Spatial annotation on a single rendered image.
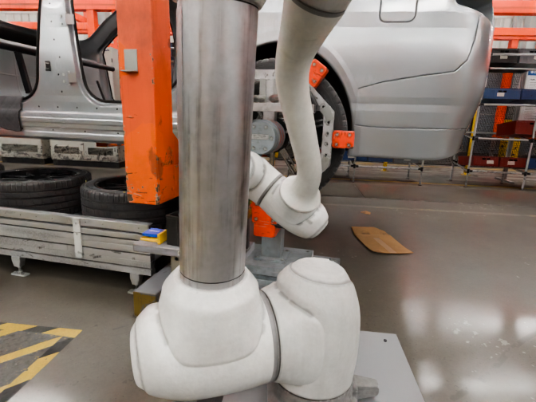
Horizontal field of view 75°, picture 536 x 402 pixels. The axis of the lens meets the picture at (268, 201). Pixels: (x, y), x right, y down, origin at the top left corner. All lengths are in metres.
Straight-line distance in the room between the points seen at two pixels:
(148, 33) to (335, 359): 1.41
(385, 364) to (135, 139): 1.31
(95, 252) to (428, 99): 1.86
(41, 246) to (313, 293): 1.88
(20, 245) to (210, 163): 2.00
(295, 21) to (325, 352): 0.52
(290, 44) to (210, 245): 0.35
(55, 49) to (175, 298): 2.28
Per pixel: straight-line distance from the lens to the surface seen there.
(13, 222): 2.38
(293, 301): 0.61
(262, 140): 1.39
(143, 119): 1.66
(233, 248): 0.51
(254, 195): 0.87
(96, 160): 6.65
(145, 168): 1.68
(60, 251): 2.22
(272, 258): 1.79
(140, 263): 1.93
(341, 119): 1.57
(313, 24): 0.59
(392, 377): 0.88
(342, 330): 0.63
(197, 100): 0.45
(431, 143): 1.97
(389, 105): 1.93
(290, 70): 0.65
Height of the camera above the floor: 0.93
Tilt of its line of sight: 13 degrees down
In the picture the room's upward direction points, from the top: 2 degrees clockwise
